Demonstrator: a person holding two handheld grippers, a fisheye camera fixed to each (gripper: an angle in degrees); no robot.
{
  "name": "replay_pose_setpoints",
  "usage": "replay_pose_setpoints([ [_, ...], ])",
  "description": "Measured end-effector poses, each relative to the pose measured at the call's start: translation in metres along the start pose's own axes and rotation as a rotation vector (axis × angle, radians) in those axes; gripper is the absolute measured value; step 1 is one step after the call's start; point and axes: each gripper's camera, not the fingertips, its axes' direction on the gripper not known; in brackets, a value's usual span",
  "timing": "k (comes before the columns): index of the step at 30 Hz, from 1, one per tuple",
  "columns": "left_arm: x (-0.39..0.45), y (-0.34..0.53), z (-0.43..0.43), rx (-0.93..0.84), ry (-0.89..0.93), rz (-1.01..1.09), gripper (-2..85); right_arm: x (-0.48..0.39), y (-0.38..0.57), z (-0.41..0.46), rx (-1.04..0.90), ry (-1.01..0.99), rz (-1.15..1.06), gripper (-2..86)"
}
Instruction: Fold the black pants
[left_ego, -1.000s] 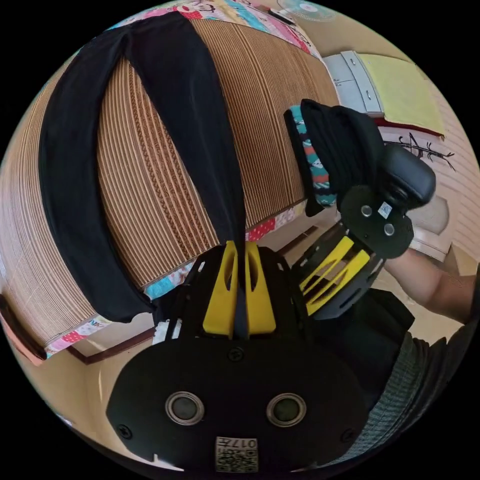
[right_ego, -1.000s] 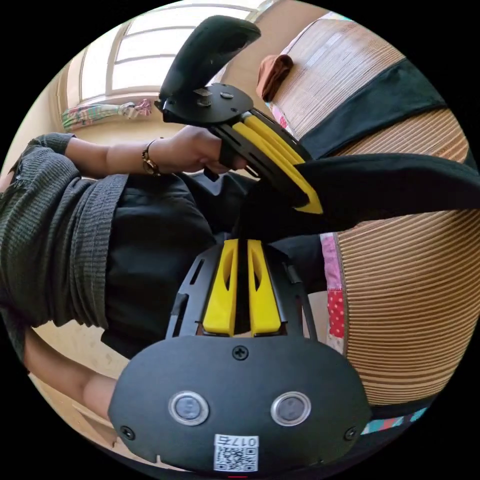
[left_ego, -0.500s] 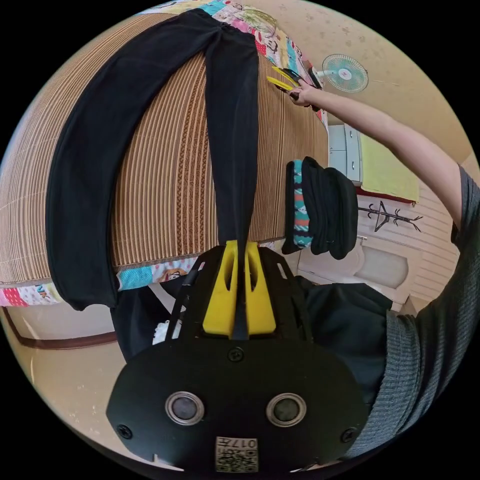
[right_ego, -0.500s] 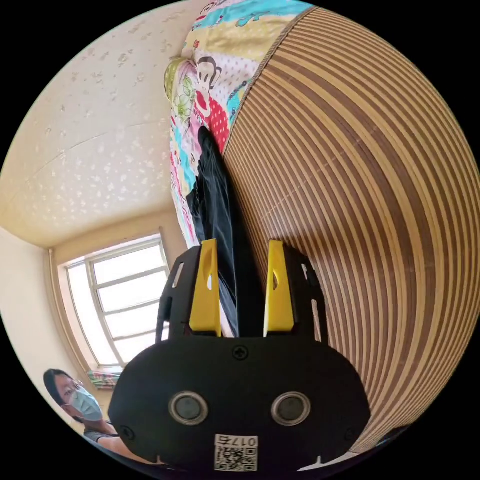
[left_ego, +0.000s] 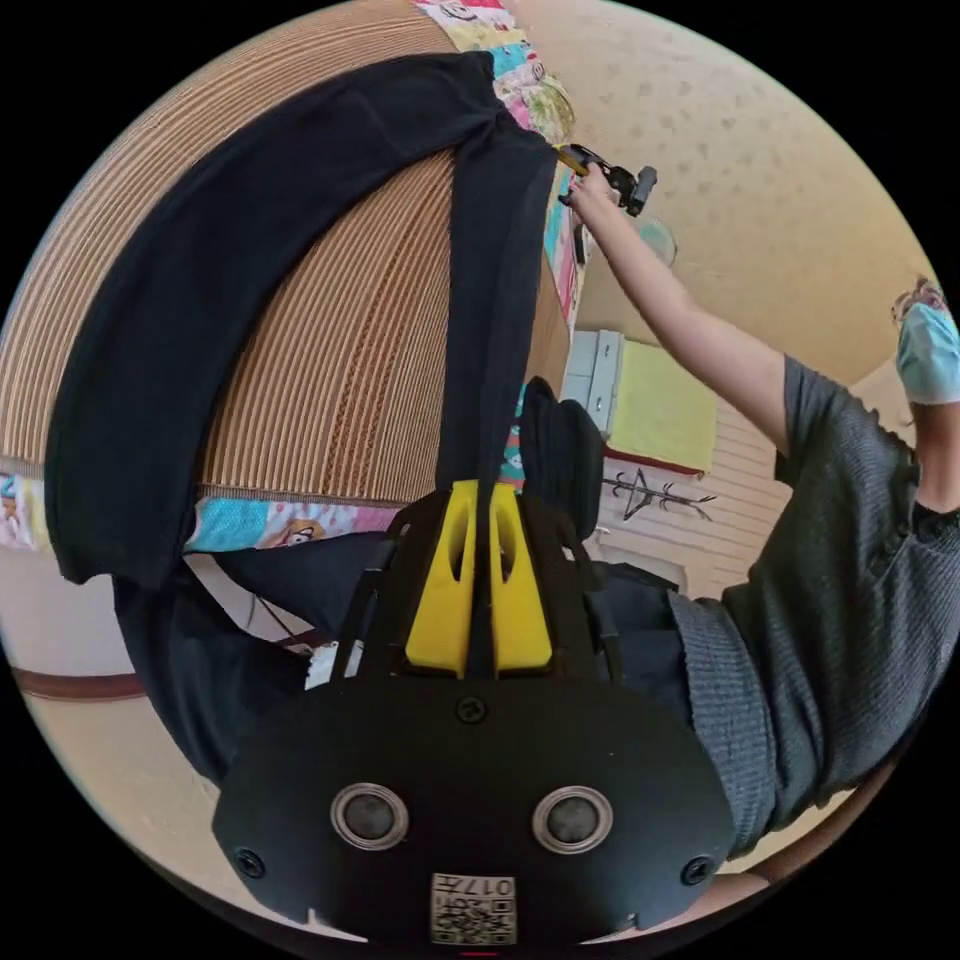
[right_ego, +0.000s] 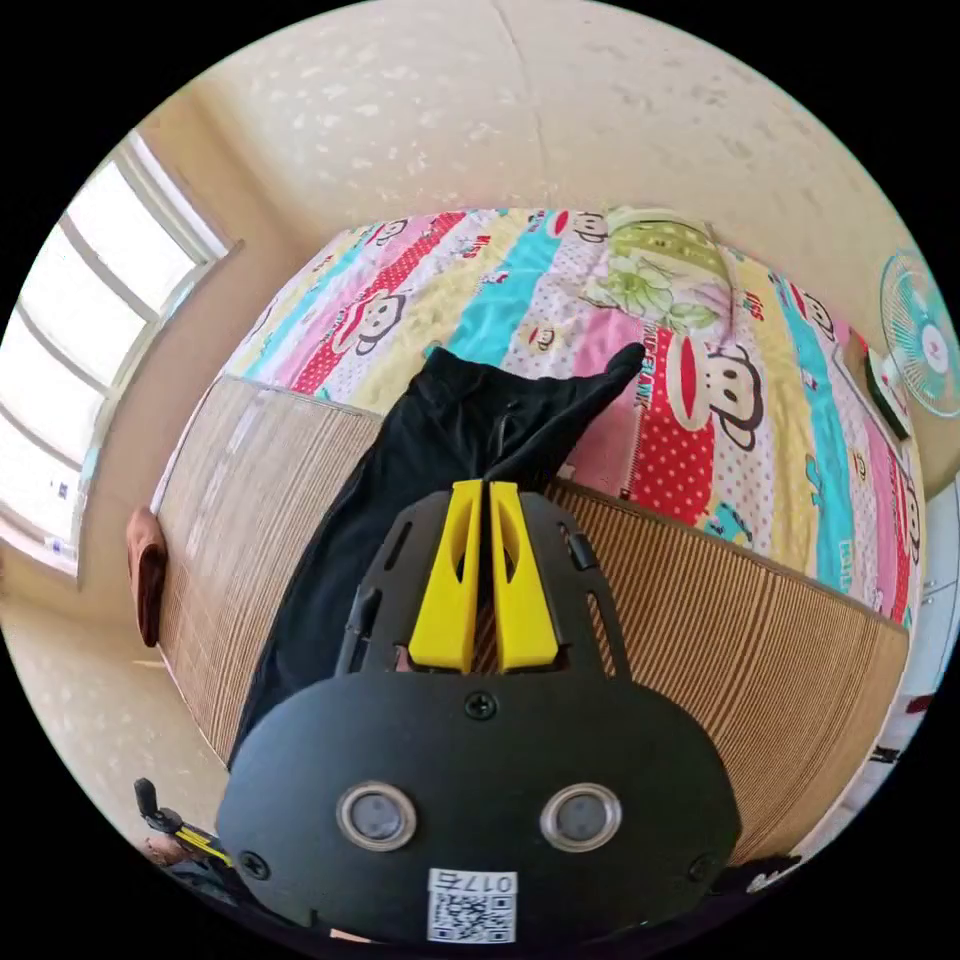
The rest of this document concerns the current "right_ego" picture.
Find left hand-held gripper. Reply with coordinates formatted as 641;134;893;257
142;806;235;871

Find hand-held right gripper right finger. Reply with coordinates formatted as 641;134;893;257
488;481;559;674

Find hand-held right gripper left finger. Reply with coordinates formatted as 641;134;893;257
407;480;483;674

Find black pants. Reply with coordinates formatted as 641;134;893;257
228;342;648;768

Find person's left hand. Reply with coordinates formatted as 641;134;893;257
144;833;193;871

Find bed with mat and printed quilt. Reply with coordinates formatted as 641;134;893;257
149;206;928;871

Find brown cushion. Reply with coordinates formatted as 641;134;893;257
125;506;171;649

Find green floral pillow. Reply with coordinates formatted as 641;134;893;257
583;207;741;340

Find white cupboard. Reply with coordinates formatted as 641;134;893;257
907;478;960;703

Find green and white box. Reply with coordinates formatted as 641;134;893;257
863;347;915;442

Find window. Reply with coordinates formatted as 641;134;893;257
0;129;246;580

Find teal electric fan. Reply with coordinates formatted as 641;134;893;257
873;249;960;421

